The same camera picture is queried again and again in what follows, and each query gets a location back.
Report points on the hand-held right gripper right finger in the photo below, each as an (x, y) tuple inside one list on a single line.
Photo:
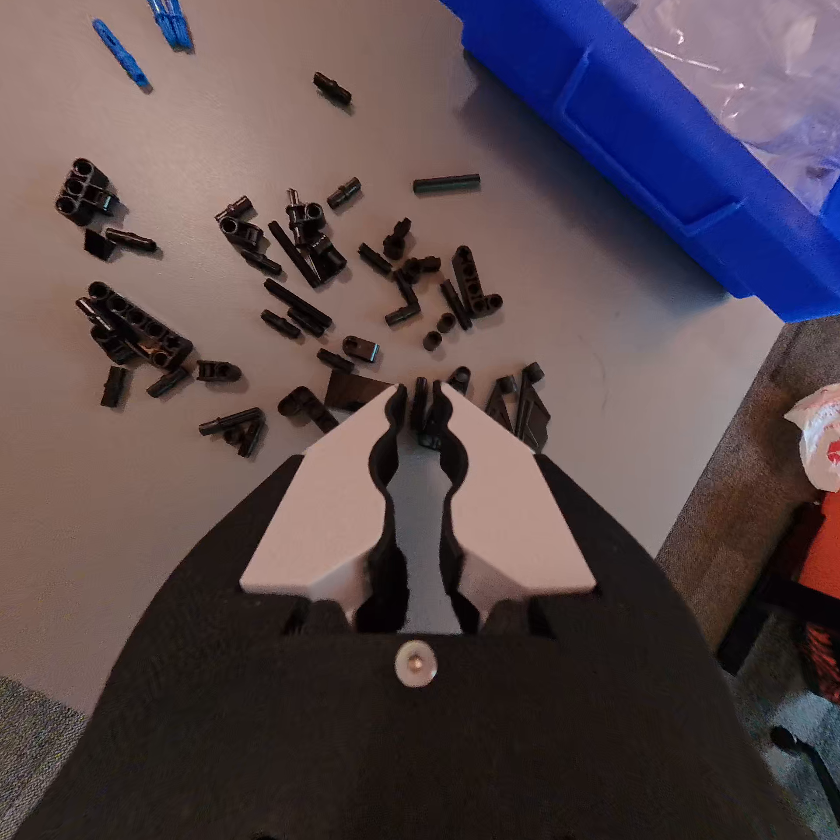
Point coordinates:
[(518, 518)]

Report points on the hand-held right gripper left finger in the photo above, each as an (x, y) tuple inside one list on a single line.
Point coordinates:
[(328, 518)]

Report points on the pile of black lego pieces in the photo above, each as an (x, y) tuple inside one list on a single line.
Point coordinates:
[(138, 321)]

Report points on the orange box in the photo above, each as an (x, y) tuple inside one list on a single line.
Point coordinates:
[(823, 551)]

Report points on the white and red plastic bag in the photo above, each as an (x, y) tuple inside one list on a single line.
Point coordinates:
[(820, 436)]

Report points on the black chair base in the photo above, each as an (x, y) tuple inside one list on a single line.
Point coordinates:
[(804, 754)]

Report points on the blue storage bin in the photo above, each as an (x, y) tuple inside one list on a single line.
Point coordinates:
[(630, 131)]

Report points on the clear plastic bags in bin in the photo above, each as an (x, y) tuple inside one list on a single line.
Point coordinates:
[(754, 72)]

